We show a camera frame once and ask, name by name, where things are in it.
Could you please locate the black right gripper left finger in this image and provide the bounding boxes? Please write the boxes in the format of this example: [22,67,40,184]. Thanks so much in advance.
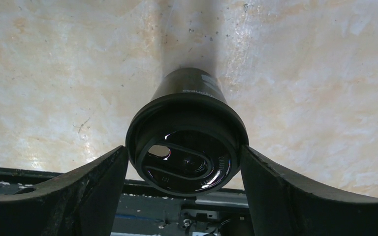
[0,146,128,236]

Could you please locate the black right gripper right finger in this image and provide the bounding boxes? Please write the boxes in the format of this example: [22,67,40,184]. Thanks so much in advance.
[241,146,378,236]

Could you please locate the black cup lid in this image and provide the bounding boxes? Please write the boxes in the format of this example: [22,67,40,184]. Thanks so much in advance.
[126,93,249,197]

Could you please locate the black printed coffee cup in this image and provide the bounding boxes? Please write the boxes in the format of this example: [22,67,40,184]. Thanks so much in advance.
[151,67,228,105]

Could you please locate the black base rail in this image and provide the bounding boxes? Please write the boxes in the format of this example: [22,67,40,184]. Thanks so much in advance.
[0,168,254,236]

